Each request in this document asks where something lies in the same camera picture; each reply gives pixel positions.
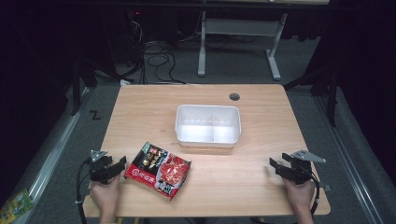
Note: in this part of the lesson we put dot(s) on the round dark table grommet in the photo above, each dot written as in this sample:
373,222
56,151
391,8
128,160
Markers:
234,96

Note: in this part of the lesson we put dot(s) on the dark computer with red light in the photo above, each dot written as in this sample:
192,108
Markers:
135,31

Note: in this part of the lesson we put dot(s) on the black metal stand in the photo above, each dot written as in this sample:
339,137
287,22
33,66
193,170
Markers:
331,93
75,87

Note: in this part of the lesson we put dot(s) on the grey metal floor rail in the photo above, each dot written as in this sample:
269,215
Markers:
348,155
49,155

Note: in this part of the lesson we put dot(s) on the white divided plastic container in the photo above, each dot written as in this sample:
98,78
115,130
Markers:
207,126

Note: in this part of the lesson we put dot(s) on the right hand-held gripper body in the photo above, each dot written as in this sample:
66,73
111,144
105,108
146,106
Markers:
300,169

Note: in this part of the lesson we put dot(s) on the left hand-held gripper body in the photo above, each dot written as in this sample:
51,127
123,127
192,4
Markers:
97,169

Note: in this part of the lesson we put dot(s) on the person's left hand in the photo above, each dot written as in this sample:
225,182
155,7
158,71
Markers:
105,196

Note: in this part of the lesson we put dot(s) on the green and yellow packet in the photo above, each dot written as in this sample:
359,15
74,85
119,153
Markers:
15,207

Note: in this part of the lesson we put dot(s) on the white metal desk frame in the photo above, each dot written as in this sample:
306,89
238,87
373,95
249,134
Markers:
239,28

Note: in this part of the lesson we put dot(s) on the red and black food packet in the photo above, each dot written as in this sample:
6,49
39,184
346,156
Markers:
157,171

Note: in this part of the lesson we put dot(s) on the person's right hand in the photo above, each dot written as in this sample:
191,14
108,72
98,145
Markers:
299,194

